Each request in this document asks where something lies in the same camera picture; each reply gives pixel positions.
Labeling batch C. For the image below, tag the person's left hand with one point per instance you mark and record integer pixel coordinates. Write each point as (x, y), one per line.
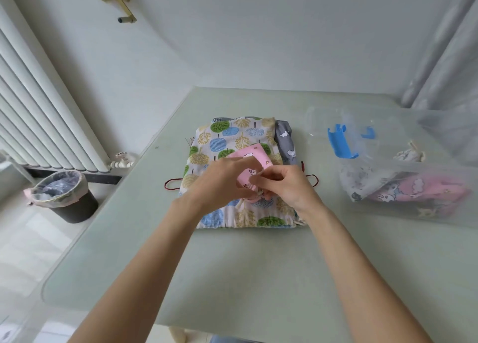
(216, 182)

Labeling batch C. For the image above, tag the person's right hand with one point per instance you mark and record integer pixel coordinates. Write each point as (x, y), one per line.
(291, 186)

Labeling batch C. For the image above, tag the person's left fingers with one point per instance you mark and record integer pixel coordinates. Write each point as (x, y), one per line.
(244, 167)

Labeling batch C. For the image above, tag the person's right fingers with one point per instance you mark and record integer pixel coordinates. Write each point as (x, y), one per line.
(263, 182)

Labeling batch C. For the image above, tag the person's left forearm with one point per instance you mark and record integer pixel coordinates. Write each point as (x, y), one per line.
(142, 271)

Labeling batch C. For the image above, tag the person's right forearm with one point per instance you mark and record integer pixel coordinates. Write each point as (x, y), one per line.
(354, 271)

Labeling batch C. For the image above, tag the tree print fabric bag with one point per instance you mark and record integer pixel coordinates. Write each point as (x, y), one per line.
(224, 133)

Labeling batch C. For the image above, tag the grey printed fabric bag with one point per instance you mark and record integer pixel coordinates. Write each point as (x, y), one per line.
(285, 141)

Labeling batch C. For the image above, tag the large blue box latch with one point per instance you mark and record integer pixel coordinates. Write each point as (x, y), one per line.
(338, 141)

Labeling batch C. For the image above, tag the white cat print cloth bag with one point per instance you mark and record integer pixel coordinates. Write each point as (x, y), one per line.
(358, 178)

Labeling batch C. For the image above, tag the small blue box latch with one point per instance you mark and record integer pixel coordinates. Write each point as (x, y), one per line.
(368, 133)

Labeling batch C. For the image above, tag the white radiator valve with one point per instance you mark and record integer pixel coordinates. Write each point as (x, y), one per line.
(122, 161)

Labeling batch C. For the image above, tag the pink cartoon print cloth bag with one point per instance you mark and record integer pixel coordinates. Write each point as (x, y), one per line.
(418, 189)

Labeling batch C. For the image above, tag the clear plastic storage box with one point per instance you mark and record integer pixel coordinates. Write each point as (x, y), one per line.
(410, 130)

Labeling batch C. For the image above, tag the dark grey trash bin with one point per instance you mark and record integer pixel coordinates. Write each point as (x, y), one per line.
(74, 208)

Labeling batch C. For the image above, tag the clear pink bin liner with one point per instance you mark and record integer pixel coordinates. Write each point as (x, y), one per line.
(56, 189)

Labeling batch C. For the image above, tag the white panel radiator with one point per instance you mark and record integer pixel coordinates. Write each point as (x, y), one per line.
(41, 103)

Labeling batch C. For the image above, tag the grey patterned curtain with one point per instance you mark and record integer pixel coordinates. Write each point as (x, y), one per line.
(444, 44)

